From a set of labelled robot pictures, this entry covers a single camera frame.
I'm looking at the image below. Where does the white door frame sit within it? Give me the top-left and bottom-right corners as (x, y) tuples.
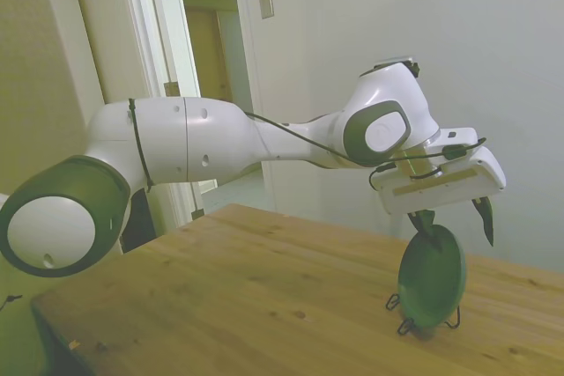
(117, 0), (278, 230)

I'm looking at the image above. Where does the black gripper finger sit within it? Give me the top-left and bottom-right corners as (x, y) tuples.
(471, 195), (496, 247)
(407, 208), (442, 250)

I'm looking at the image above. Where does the brown wooden door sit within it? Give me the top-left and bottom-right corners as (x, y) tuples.
(184, 5), (234, 103)

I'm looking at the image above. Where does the black wire plate rack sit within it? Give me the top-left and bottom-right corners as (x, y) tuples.
(384, 291), (464, 335)

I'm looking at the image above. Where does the green round plate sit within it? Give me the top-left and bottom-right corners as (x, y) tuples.
(397, 222), (468, 330)

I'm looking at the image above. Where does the black camera cable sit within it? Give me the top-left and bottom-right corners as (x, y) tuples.
(243, 110), (488, 191)

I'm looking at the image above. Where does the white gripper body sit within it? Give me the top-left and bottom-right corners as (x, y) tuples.
(373, 127), (508, 217)

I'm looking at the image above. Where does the black strap around arm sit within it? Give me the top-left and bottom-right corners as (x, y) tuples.
(126, 97), (154, 194)

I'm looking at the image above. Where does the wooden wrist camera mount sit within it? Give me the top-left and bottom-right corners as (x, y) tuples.
(390, 146), (478, 197)

